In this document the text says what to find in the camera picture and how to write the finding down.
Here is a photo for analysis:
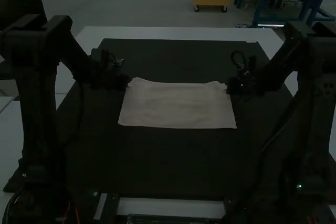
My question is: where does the black mat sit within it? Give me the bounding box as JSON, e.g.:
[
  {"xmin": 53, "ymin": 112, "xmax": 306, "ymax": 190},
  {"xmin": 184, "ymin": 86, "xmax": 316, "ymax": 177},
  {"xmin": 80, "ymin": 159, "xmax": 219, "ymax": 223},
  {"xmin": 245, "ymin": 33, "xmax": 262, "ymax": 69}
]
[{"xmin": 2, "ymin": 38, "xmax": 299, "ymax": 201}]

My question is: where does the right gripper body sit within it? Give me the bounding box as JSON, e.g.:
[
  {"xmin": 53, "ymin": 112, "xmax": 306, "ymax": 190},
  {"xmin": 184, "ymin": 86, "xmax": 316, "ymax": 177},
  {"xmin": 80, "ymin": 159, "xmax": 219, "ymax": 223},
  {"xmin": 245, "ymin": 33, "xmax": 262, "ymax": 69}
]
[{"xmin": 225, "ymin": 73, "xmax": 260, "ymax": 97}]

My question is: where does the pale towel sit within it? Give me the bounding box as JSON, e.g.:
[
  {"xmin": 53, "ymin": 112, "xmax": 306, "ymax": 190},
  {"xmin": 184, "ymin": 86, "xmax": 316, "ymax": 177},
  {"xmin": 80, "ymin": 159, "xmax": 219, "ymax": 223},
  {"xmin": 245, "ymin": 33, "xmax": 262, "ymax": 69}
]
[{"xmin": 117, "ymin": 77, "xmax": 238, "ymax": 130}]

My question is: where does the black cable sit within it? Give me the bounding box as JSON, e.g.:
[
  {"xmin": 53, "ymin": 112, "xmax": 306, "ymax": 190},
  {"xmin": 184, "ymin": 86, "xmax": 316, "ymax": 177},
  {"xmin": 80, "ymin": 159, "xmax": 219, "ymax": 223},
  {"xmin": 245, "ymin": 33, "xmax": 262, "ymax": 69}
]
[{"xmin": 230, "ymin": 50, "xmax": 247, "ymax": 71}]

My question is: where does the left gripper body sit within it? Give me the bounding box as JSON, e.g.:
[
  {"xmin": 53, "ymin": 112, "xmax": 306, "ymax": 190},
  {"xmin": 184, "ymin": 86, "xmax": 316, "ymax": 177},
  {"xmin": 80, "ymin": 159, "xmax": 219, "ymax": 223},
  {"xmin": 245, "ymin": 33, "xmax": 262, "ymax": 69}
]
[{"xmin": 91, "ymin": 70, "xmax": 131, "ymax": 91}]

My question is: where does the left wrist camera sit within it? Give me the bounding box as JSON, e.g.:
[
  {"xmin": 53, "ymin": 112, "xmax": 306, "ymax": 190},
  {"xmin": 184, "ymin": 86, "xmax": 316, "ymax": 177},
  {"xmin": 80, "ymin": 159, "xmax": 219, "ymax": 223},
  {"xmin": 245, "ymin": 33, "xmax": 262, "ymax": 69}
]
[{"xmin": 104, "ymin": 49, "xmax": 125, "ymax": 71}]

